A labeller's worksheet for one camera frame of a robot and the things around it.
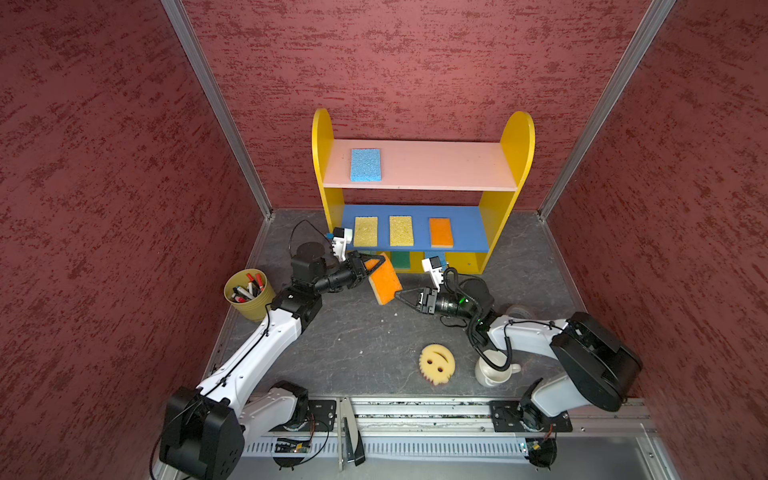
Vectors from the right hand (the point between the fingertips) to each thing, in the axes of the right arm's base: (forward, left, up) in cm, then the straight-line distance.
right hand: (394, 301), depth 73 cm
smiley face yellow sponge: (-10, -11, -17) cm, 23 cm away
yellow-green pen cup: (+10, +44, -11) cm, 46 cm away
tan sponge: (+3, +2, +5) cm, 6 cm away
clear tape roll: (+5, -41, -19) cm, 45 cm away
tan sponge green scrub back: (+23, -3, -15) cm, 28 cm away
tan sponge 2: (+27, -16, -6) cm, 32 cm away
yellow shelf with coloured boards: (+56, -11, -17) cm, 59 cm away
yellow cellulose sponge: (+28, +8, -5) cm, 30 cm away
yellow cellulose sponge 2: (+28, -3, -5) cm, 29 cm away
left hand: (+7, +2, +6) cm, 9 cm away
